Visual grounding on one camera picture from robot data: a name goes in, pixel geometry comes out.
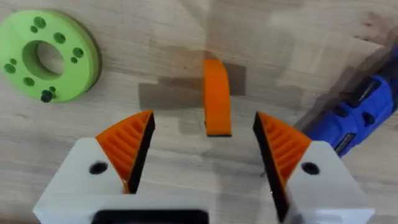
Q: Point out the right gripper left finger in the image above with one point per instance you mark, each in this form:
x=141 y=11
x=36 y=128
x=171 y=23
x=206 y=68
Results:
x=102 y=161

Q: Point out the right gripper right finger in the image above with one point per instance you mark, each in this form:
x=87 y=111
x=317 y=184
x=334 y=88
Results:
x=311 y=174

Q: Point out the green disc with holes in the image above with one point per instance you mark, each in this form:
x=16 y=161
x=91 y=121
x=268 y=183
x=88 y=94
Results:
x=46 y=56

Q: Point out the small black screw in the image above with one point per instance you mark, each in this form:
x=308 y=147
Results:
x=46 y=95

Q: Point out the blue electric screwdriver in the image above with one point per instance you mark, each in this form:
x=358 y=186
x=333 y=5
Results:
x=357 y=115

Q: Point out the orange ribbed wedge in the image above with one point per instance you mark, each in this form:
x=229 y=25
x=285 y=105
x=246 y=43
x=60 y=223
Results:
x=217 y=99

